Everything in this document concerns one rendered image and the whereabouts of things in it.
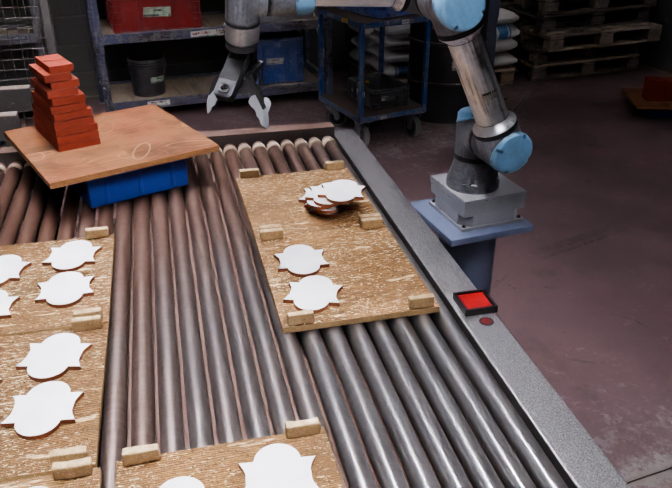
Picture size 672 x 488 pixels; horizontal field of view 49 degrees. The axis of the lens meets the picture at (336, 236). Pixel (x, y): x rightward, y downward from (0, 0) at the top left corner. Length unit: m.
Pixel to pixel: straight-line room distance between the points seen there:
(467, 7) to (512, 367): 0.81
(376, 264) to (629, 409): 1.47
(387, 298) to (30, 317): 0.77
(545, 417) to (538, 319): 1.96
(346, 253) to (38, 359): 0.75
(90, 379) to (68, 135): 1.00
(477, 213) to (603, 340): 1.35
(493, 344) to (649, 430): 1.42
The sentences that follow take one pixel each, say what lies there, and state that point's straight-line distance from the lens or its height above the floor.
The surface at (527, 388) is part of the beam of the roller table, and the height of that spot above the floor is 0.92.
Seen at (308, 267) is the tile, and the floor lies 0.95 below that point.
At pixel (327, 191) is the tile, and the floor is 1.00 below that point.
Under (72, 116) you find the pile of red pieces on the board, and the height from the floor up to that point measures 1.14.
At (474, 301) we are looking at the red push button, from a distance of 1.67.
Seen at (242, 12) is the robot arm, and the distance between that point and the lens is 1.62.
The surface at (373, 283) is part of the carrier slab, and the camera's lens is 1.69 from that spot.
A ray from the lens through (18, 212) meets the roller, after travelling 2.25.
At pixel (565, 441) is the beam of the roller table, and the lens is 1.37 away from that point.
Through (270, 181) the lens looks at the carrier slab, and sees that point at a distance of 2.22.
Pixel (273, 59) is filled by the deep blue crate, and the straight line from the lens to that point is 6.07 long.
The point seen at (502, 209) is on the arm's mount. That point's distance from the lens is 2.13.
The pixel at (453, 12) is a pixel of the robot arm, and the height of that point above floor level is 1.50.
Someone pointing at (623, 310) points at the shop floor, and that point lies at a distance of 3.53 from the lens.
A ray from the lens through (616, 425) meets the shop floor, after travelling 2.88.
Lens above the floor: 1.82
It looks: 28 degrees down
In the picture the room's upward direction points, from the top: straight up
